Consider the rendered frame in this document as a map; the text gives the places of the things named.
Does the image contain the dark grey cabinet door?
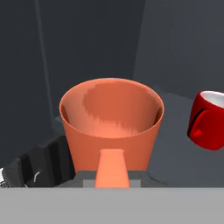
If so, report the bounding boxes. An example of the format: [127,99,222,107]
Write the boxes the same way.
[0,0,54,170]

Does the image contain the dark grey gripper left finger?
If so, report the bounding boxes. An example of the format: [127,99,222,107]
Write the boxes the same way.
[57,170,98,188]

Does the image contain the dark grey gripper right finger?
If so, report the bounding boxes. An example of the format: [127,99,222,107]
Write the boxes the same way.
[129,170,169,188]

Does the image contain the red mug white inside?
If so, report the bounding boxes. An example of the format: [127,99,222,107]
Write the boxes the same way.
[186,89,224,151]

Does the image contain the dark grey cabinet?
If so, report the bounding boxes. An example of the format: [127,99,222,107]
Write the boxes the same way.
[34,0,224,188]

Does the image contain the black boxy appliance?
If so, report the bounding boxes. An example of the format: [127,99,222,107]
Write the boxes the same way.
[0,135,77,188]

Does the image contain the orange cup with handle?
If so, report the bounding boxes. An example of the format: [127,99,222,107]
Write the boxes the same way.
[59,77,165,189]

